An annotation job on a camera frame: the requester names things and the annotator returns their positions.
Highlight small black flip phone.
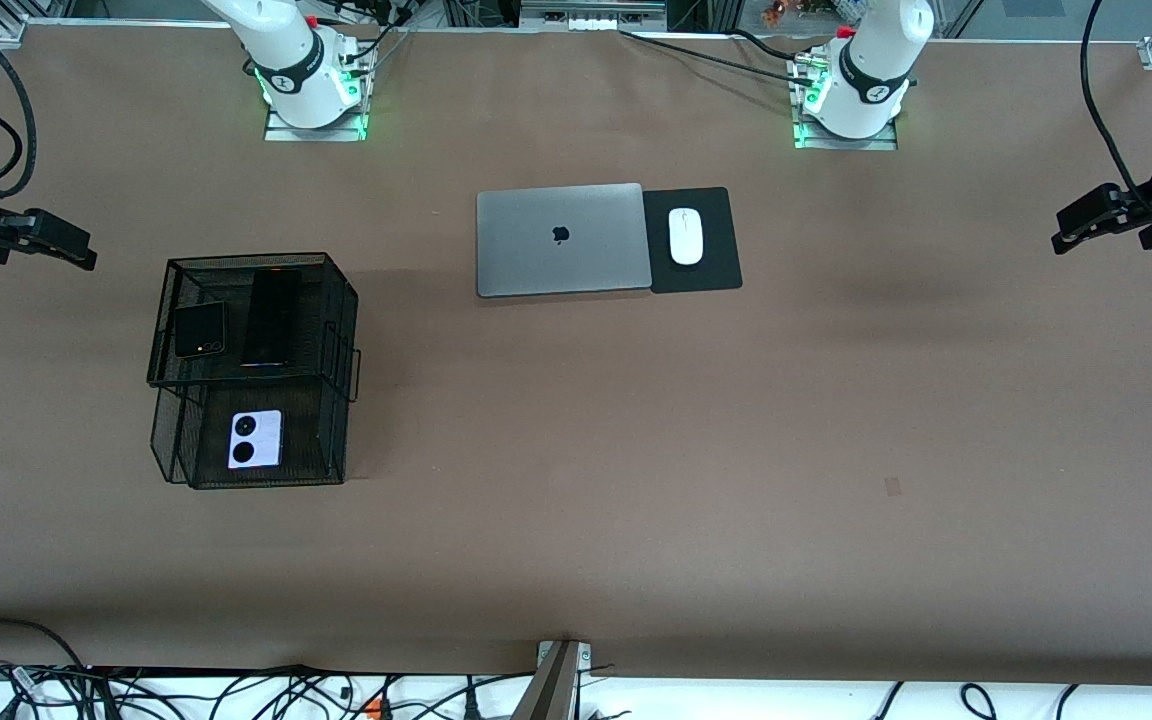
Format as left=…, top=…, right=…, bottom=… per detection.
left=173, top=299, right=228, bottom=359

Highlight long black smartphone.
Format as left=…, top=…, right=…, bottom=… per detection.
left=239, top=267, right=304, bottom=368

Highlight lilac flip phone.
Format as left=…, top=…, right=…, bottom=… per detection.
left=227, top=409, right=284, bottom=471

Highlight black mesh two-tier tray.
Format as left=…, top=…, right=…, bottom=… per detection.
left=146, top=252, right=362, bottom=491

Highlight black mouse pad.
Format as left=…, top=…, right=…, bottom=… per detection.
left=642, top=186, right=744, bottom=295

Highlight white computer mouse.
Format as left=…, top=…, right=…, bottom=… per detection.
left=668, top=207, right=705, bottom=267

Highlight silver laptop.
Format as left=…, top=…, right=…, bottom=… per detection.
left=476, top=182, right=654, bottom=299

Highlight grey power strip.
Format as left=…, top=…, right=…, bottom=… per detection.
left=519, top=0, right=669, bottom=33

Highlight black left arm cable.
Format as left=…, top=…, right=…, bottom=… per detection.
left=1079, top=0, right=1152, bottom=221

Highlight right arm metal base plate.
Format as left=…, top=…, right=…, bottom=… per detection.
left=264, top=100, right=369, bottom=143

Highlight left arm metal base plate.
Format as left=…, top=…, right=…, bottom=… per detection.
left=793, top=115, right=899, bottom=152

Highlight black floor cable loop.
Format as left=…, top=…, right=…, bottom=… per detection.
left=0, top=617, right=87, bottom=669

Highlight black cable on table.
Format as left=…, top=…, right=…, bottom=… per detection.
left=619, top=28, right=817, bottom=89

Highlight black floor cable bundle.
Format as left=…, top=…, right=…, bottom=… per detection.
left=0, top=660, right=537, bottom=720

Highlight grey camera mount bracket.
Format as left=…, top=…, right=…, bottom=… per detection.
left=514, top=640, right=594, bottom=720

